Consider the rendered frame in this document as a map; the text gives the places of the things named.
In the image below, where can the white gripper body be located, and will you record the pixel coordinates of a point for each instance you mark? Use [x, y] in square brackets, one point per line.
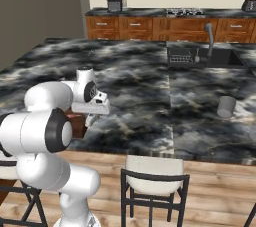
[90, 107]

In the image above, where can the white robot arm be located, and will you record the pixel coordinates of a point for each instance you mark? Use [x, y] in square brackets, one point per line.
[40, 134]

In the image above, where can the dark dish rack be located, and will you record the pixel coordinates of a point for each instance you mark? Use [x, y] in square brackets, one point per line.
[181, 57]

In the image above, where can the brown base cupboard run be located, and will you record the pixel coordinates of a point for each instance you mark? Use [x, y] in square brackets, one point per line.
[160, 28]

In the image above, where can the black coffee machine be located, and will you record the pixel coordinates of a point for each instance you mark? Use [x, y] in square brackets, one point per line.
[114, 0]

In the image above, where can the steel hob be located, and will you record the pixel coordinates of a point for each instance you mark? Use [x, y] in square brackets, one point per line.
[184, 12]

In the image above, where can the grey cup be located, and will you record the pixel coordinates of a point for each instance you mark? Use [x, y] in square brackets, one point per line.
[226, 107]

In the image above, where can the grey tap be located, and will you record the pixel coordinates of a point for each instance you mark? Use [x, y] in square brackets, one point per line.
[209, 39]

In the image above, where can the dark sink basin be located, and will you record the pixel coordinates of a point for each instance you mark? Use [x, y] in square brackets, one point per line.
[218, 57]

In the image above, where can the black toaster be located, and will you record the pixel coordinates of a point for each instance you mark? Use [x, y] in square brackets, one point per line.
[249, 5]

